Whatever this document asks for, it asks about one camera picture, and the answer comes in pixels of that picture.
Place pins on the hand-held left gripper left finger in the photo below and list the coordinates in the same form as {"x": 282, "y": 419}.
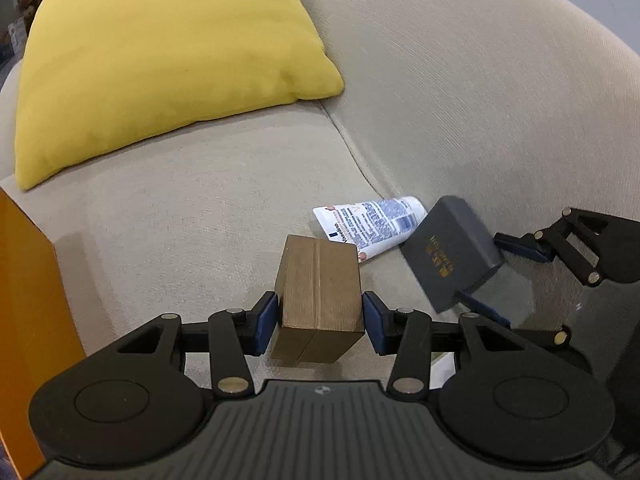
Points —
{"x": 265, "y": 322}

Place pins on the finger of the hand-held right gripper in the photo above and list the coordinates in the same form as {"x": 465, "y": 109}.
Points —
{"x": 520, "y": 246}
{"x": 480, "y": 305}

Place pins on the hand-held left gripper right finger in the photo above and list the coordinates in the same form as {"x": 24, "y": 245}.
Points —
{"x": 375, "y": 325}

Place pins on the dark grey box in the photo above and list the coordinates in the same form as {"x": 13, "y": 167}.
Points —
{"x": 445, "y": 255}

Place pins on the brown cardboard box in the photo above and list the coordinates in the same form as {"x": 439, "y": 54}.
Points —
{"x": 320, "y": 290}

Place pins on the white printed tube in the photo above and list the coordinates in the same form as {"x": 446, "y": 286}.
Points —
{"x": 370, "y": 222}

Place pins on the beige sofa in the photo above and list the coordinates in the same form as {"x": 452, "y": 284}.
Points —
{"x": 450, "y": 85}

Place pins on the orange box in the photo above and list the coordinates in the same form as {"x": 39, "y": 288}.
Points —
{"x": 30, "y": 310}

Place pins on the yellow pillow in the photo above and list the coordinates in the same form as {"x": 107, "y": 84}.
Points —
{"x": 150, "y": 60}

